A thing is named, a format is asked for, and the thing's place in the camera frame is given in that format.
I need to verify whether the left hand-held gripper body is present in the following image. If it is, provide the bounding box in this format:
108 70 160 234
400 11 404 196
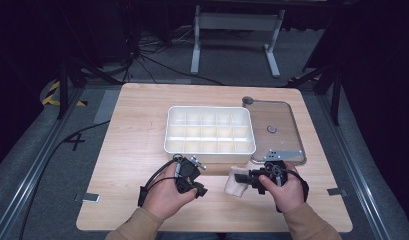
173 154 207 195

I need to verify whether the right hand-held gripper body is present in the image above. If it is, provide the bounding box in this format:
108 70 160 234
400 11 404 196
251 149 305 196

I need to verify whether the beige sock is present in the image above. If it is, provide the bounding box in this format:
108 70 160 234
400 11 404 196
223 162 257 199

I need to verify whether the person's right hand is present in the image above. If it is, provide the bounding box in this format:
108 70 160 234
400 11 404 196
258 161 309 215

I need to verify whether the person's left hand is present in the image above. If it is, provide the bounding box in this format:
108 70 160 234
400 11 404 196
141 162 199 222

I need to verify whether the white compartment storage box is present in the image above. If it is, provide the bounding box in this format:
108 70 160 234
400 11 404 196
163 105 257 165

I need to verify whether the clear plastic box lid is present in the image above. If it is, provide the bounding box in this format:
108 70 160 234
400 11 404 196
241 96 307 166

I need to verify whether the grey tape strip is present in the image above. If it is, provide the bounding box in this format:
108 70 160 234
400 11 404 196
326 187 348 197
74 192 102 204

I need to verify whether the black metal stand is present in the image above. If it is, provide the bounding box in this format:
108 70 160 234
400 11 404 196
285 63 344 127
56 54 124 120

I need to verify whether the yellow black hazard tape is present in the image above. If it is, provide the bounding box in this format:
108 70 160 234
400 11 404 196
41 80 89 108

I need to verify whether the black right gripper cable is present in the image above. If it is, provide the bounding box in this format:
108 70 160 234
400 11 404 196
273 164 310 214

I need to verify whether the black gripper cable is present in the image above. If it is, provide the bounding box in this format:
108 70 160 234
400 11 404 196
137 153 185 208
273 164 310 214

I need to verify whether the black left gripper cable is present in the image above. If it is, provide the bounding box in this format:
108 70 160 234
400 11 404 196
137 153 185 208

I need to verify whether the aluminium floor rail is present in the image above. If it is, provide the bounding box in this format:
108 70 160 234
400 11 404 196
0 85 87 240
315 93 395 240

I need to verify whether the tangle of black cables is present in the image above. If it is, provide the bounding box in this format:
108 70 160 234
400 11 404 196
123 24 226 87

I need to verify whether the thick black floor cable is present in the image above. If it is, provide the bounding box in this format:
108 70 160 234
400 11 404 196
17 119 112 240

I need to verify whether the grey metal desk frame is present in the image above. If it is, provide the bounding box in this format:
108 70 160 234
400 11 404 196
190 4 287 80

